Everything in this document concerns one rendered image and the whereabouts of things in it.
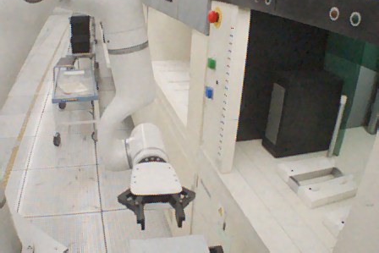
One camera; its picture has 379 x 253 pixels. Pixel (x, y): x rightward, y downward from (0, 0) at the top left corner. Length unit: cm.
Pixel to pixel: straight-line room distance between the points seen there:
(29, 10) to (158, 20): 188
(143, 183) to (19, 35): 37
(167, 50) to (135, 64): 180
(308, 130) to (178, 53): 149
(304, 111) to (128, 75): 70
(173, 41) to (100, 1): 184
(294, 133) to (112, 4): 81
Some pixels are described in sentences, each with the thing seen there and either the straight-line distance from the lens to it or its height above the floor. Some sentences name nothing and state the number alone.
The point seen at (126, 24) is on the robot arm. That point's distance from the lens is 64.
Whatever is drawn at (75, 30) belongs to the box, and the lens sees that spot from 441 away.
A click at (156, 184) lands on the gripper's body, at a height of 108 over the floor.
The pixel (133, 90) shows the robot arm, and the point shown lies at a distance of 67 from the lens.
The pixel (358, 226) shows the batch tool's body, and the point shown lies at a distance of 48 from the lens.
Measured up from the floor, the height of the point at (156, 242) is 108.
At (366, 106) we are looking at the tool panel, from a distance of 164.
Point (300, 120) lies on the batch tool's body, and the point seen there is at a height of 102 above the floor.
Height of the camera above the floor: 146
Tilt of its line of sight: 23 degrees down
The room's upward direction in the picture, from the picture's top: 4 degrees clockwise
